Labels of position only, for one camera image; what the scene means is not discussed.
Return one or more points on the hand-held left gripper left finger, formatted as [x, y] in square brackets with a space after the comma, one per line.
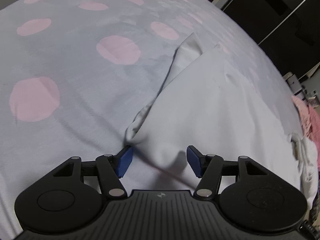
[125, 162]

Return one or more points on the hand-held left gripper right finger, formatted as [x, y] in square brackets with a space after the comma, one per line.
[194, 161]

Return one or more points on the white garment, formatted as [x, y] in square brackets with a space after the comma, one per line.
[212, 110]

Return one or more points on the white crumpled cloth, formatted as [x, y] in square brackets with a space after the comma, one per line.
[308, 165]

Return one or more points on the pink cloth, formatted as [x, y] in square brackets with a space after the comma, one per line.
[308, 117]

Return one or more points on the polka dot bed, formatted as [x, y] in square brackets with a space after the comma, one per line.
[62, 55]

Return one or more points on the white box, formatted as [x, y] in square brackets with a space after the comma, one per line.
[295, 83]

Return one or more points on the black wardrobe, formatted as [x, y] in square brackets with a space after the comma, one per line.
[280, 7]

